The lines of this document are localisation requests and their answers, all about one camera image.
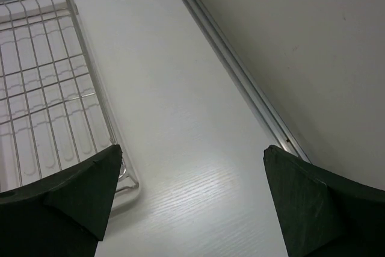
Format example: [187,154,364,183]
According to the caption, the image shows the aluminium table edge rail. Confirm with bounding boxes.
[182,0,310,163]

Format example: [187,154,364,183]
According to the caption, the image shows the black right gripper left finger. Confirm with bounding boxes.
[1,144,122,256]

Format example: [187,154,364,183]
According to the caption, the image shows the white wire dish rack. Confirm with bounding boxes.
[1,0,123,191]

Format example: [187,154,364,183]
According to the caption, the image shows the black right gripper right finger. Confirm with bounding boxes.
[263,145,384,256]

